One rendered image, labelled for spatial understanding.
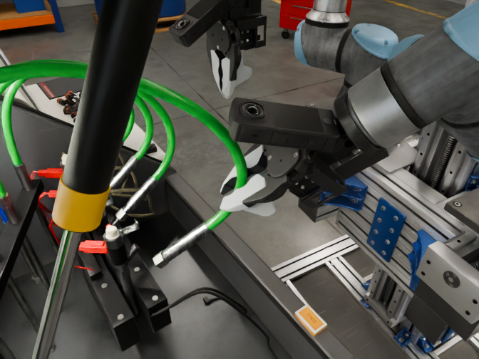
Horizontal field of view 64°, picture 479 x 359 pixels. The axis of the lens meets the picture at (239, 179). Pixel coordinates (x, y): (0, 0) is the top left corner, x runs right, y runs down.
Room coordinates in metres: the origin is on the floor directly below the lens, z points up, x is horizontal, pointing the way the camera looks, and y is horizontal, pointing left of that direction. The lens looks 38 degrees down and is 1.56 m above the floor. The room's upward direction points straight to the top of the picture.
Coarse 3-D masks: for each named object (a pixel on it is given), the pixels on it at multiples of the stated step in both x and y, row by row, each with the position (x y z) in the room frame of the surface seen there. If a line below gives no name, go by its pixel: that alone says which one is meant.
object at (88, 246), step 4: (80, 244) 0.41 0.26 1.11; (84, 244) 0.41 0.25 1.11; (88, 244) 0.41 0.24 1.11; (92, 244) 0.41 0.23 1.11; (96, 244) 0.41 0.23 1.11; (100, 244) 0.41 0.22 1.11; (104, 244) 0.41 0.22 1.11; (80, 248) 0.41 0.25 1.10; (84, 248) 0.41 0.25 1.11; (88, 248) 0.41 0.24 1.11; (92, 248) 0.41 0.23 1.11; (96, 248) 0.41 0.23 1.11; (100, 248) 0.41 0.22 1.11; (104, 248) 0.41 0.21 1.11; (88, 252) 0.41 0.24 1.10; (92, 252) 0.41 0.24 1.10; (96, 252) 0.41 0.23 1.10; (100, 252) 0.41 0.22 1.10; (104, 252) 0.41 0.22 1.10
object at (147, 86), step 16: (16, 64) 0.34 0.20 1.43; (32, 64) 0.34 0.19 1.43; (48, 64) 0.34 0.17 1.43; (64, 64) 0.34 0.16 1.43; (80, 64) 0.35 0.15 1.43; (0, 80) 0.33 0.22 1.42; (144, 80) 0.36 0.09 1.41; (160, 96) 0.36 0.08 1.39; (176, 96) 0.36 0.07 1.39; (192, 112) 0.37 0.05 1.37; (208, 112) 0.38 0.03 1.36; (224, 128) 0.38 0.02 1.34; (240, 160) 0.38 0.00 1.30; (240, 176) 0.38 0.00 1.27; (208, 224) 0.37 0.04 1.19
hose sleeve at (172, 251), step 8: (200, 224) 0.38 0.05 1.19; (192, 232) 0.37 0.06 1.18; (200, 232) 0.37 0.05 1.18; (208, 232) 0.37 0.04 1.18; (184, 240) 0.36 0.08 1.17; (192, 240) 0.36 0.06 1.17; (168, 248) 0.36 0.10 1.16; (176, 248) 0.36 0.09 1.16; (184, 248) 0.36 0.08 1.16; (168, 256) 0.35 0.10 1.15; (176, 256) 0.36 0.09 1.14
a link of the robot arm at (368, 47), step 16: (352, 32) 0.99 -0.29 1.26; (368, 32) 0.97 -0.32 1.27; (384, 32) 0.98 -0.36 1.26; (352, 48) 0.96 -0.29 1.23; (368, 48) 0.93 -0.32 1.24; (384, 48) 0.93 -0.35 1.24; (336, 64) 0.98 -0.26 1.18; (352, 64) 0.95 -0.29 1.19; (368, 64) 0.93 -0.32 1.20; (352, 80) 0.95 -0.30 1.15
